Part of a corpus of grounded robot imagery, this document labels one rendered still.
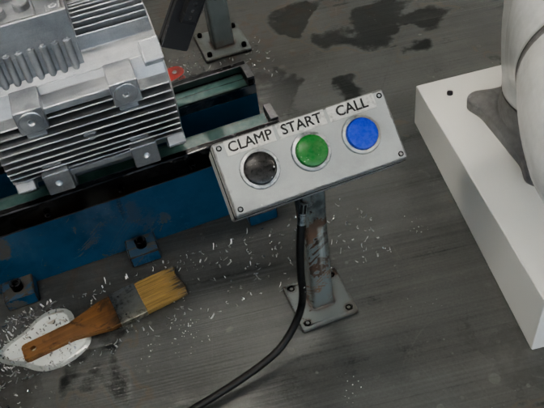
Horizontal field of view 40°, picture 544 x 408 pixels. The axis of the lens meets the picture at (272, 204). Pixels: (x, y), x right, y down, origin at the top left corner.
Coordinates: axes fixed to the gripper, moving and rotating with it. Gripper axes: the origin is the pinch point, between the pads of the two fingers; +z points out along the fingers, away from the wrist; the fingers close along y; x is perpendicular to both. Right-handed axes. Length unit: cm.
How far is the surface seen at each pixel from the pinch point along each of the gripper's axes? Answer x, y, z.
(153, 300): 3.7, 10.9, 32.1
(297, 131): 5.7, 19.2, -0.4
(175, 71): 15.4, -30.1, 24.1
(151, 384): 1.4, 21.5, 34.3
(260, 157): 2.2, 20.6, 1.9
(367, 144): 11.2, 22.2, -1.9
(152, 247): 4.8, 3.8, 30.0
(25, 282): -9.3, 2.3, 38.1
